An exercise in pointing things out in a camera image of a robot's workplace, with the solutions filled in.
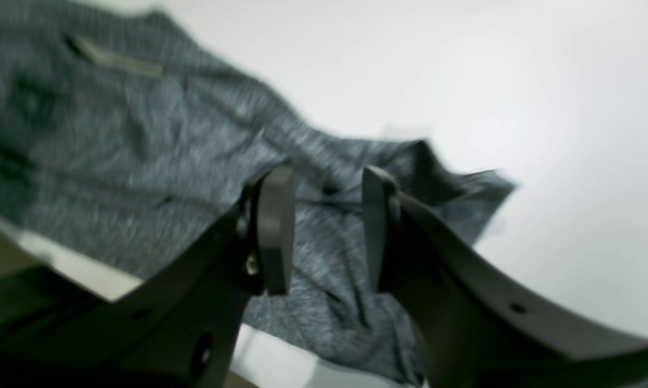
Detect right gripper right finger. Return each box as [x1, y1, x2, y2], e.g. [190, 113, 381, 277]
[362, 167, 648, 387]

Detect grey long-sleeve T-shirt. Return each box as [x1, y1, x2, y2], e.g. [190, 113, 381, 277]
[0, 1, 514, 386]

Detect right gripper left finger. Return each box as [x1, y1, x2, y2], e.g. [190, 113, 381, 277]
[0, 167, 296, 387]

